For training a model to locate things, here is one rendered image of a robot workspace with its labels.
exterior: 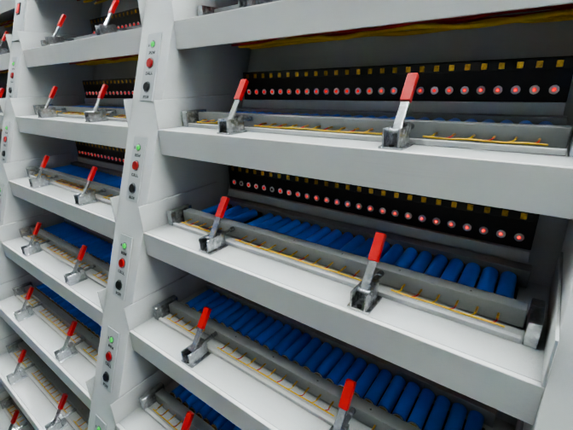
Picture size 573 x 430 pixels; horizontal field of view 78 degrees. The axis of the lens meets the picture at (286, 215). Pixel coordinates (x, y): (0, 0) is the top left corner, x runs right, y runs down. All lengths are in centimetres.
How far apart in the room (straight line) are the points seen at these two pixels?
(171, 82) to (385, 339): 55
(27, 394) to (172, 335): 66
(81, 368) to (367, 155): 82
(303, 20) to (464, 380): 46
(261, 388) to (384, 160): 38
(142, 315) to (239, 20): 55
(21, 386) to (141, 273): 69
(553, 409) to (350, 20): 45
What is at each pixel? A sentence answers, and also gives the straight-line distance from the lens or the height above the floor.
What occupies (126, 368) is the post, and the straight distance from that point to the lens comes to 80.
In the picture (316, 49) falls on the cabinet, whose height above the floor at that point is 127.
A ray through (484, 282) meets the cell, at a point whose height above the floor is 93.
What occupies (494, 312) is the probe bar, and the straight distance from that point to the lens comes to 46.
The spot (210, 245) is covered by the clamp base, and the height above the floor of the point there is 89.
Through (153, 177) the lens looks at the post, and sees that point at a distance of 69.
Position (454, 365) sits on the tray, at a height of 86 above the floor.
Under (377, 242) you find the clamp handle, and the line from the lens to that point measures 44.
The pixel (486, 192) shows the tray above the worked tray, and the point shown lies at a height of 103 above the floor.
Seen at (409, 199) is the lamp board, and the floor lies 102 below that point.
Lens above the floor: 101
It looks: 5 degrees down
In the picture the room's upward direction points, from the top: 10 degrees clockwise
